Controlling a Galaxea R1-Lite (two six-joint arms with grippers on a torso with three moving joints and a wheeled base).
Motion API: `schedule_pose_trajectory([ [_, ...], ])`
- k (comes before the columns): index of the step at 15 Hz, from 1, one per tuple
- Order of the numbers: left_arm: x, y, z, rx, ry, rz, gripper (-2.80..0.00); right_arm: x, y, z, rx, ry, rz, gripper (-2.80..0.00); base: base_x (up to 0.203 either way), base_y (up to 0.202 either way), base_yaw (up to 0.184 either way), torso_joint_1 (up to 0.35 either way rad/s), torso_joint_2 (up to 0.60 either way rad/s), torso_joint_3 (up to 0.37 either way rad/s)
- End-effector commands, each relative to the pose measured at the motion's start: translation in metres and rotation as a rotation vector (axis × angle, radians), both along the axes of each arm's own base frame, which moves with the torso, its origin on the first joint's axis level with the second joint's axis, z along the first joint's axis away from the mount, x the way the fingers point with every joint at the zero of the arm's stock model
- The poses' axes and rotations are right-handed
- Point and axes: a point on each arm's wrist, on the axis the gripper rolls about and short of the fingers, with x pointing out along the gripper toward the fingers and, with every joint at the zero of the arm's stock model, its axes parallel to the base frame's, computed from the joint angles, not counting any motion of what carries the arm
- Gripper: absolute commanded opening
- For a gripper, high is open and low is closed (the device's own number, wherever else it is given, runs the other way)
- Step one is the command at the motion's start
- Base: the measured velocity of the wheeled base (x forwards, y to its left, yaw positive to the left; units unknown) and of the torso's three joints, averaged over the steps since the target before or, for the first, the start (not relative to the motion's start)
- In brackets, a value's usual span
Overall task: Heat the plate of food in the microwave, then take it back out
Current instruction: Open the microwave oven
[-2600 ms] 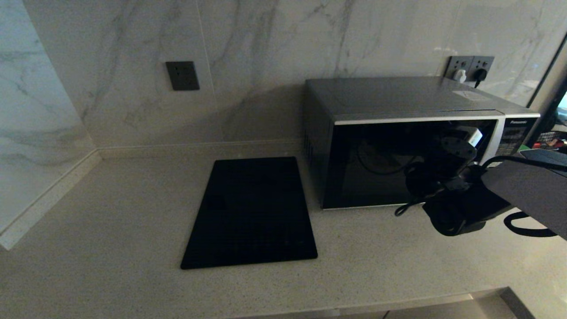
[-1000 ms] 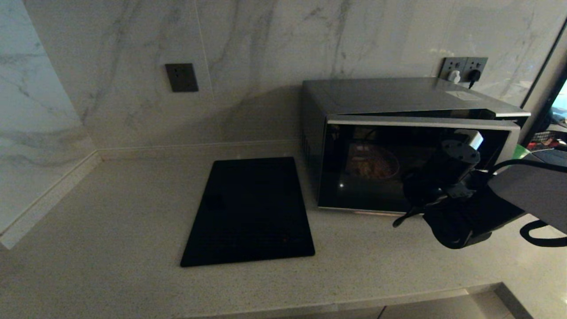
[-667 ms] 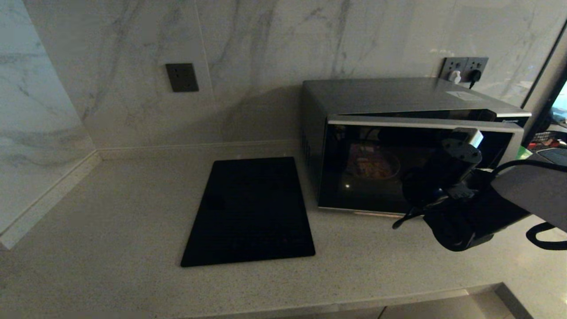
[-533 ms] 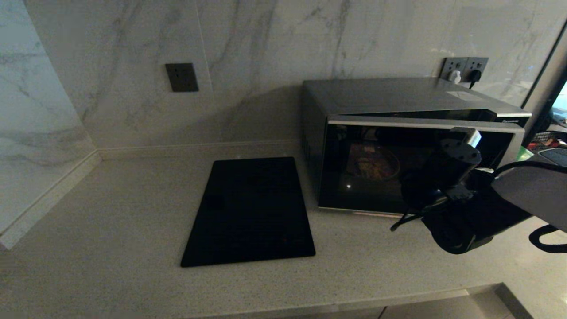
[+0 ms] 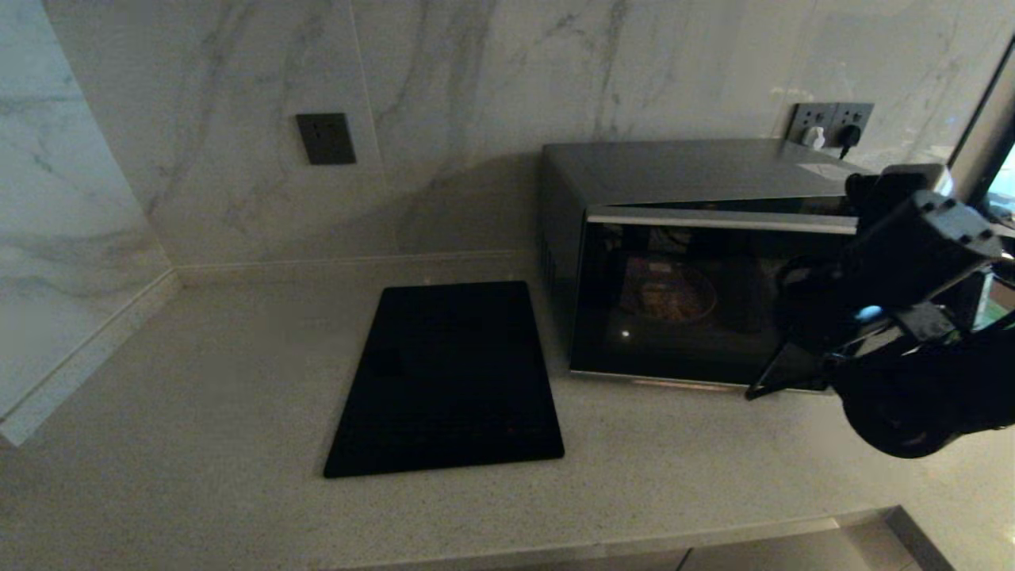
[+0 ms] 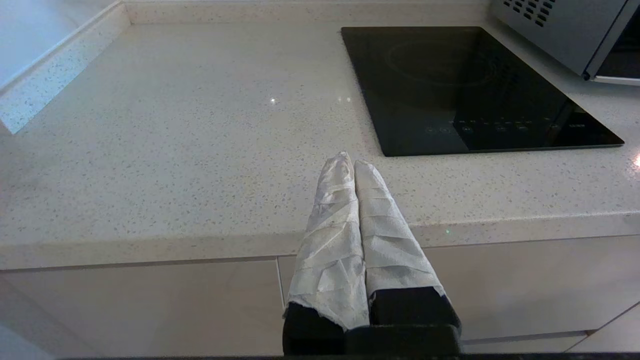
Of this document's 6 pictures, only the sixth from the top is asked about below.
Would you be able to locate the black glass microwave door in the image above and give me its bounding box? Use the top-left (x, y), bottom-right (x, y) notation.
top-left (584, 5), bottom-right (640, 87)

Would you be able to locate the silver black microwave oven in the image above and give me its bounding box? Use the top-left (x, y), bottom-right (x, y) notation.
top-left (490, 0), bottom-right (640, 87)

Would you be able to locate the white cabinet front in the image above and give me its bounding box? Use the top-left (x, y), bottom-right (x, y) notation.
top-left (0, 257), bottom-right (286, 358)
top-left (276, 235), bottom-right (640, 353)

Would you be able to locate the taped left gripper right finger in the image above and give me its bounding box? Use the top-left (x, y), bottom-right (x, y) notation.
top-left (354, 160), bottom-right (462, 328)

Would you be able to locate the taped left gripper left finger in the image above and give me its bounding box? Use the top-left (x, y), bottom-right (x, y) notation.
top-left (282, 151), bottom-right (371, 356)

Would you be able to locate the black induction cooktop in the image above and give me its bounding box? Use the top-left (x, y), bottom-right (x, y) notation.
top-left (341, 26), bottom-right (625, 158)

